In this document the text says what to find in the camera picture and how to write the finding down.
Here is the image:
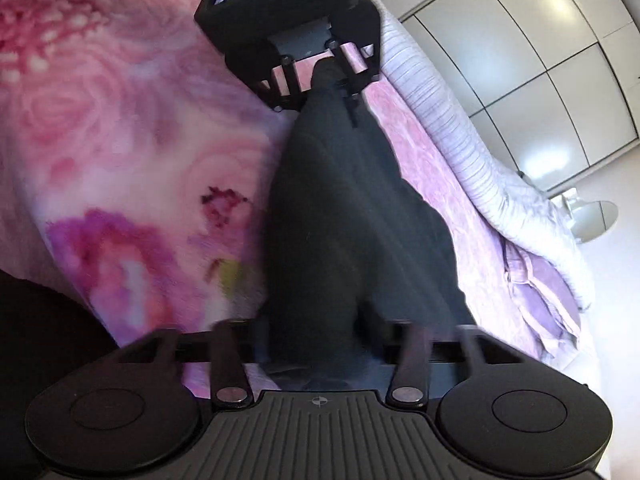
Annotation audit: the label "dark long-sleeve shirt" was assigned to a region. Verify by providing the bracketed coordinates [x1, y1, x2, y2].
[262, 58, 473, 391]

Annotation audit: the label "purple pillow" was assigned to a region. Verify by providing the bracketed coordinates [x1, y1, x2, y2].
[501, 238, 582, 372]

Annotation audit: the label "round mirror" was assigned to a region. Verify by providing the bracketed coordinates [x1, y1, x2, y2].
[572, 200, 618, 244]

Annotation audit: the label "white wardrobe with panels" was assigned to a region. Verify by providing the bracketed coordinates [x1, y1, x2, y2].
[382, 0, 639, 191]

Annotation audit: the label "pink floral bed blanket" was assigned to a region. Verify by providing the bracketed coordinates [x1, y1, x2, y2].
[0, 0, 547, 411]

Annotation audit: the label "striped grey white quilt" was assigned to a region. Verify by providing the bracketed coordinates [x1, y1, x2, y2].
[371, 0, 594, 309]

